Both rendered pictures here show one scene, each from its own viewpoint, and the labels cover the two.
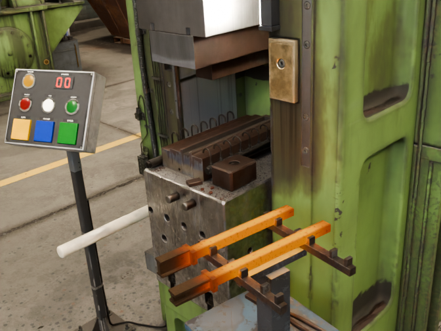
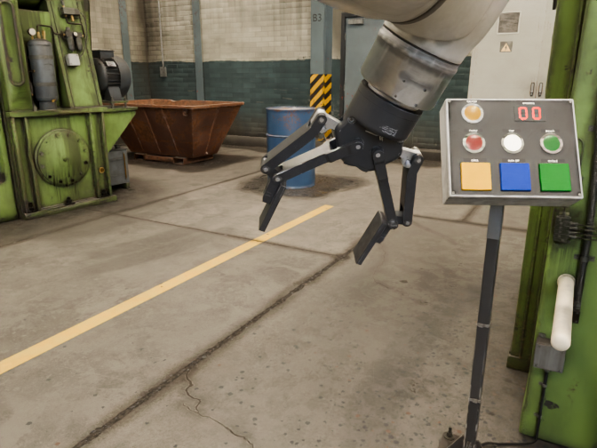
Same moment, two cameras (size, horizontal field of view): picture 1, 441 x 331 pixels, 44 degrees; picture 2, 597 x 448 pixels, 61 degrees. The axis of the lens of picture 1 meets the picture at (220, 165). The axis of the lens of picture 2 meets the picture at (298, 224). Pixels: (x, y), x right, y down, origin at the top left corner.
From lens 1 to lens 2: 1.77 m
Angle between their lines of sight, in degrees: 18
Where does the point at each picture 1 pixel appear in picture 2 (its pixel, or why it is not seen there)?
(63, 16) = (115, 122)
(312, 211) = not seen: outside the picture
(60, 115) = (535, 155)
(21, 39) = (77, 142)
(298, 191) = not seen: outside the picture
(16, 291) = (296, 426)
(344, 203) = not seen: outside the picture
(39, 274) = (303, 400)
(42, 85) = (496, 117)
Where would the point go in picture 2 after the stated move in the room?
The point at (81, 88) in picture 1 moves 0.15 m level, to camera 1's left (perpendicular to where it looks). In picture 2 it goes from (558, 119) to (512, 121)
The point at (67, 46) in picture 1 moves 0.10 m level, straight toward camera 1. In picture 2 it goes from (115, 156) to (117, 156)
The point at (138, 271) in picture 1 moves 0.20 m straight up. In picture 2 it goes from (423, 381) to (426, 340)
